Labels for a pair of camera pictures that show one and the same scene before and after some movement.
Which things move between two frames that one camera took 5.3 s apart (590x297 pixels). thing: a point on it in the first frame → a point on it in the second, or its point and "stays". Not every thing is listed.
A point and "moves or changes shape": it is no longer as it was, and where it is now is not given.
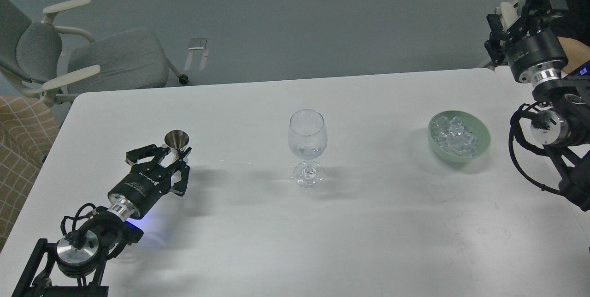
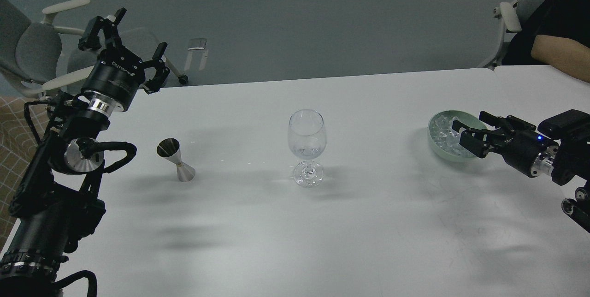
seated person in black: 574,46 stays
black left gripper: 146,183 → 115,77
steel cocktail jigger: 175,139 moves or changes shape
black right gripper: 533,51 → 522,147
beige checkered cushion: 29,128 stays
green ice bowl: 458,136 stays
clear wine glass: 307,139 stays
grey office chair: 50,62 stays
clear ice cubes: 450,134 stays
